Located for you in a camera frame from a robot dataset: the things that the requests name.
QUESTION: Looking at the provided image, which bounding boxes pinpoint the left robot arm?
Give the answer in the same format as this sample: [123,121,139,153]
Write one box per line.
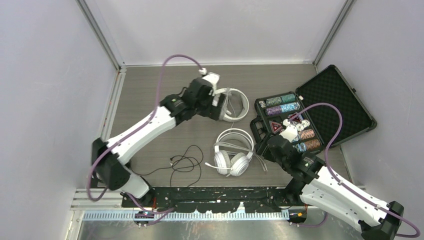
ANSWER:
[92,73,224,207]

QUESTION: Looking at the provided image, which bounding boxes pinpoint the red black triangular button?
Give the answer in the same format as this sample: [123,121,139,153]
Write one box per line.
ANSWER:
[288,112,303,123]

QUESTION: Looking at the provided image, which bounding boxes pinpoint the triangular all-in button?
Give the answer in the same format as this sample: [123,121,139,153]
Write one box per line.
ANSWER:
[269,121,283,134]

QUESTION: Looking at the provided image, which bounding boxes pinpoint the black poker chip case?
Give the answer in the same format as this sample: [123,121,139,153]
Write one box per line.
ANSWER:
[250,65,377,153]

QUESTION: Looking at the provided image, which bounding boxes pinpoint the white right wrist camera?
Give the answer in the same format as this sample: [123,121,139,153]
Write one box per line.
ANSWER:
[279,119,299,143]

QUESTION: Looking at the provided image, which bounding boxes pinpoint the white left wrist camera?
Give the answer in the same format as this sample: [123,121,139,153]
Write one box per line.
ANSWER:
[198,67,221,96]

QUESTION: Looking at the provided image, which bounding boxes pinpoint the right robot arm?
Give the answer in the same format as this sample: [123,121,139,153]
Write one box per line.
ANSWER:
[253,133,404,240]

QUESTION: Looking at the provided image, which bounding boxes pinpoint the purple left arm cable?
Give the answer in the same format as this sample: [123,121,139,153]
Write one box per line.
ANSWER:
[86,54,208,220]

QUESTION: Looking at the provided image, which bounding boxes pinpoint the blue poker chip row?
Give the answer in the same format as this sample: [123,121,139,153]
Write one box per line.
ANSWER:
[280,101,301,113]

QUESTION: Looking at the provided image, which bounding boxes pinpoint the large white grey headphones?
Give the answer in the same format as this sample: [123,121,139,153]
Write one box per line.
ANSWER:
[220,87,250,123]

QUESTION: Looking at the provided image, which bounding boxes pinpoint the grey headphone cable with USB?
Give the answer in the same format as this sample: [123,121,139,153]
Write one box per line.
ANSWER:
[223,92,234,115]

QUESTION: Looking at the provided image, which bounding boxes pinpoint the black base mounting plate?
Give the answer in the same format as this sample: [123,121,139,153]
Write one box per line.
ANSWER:
[120,186,310,214]

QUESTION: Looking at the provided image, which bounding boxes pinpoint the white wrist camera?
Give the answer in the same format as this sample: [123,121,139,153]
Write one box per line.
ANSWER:
[279,119,299,143]
[198,67,221,96]

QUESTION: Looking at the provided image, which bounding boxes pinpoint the small white headphones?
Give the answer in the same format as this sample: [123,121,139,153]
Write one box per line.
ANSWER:
[205,128,254,177]

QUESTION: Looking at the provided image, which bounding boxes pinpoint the white ten poker chip stack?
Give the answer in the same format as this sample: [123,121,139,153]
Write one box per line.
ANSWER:
[295,119,311,132]

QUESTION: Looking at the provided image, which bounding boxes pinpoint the thin black headphone cable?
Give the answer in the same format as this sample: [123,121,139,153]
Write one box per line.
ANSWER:
[132,144,205,188]

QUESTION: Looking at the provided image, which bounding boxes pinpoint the purple poker chip row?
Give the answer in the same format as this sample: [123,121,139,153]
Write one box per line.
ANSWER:
[265,105,283,116]

